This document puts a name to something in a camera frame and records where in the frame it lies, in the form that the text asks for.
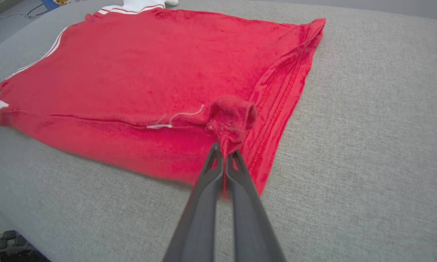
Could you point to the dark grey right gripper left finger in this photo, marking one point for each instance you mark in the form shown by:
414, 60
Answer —
200, 218

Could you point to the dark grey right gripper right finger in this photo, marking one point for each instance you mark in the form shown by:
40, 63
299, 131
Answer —
251, 225

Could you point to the red and white garment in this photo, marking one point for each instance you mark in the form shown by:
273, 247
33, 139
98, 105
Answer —
149, 65

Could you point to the blue cardboard box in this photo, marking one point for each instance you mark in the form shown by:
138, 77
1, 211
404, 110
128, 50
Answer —
50, 4

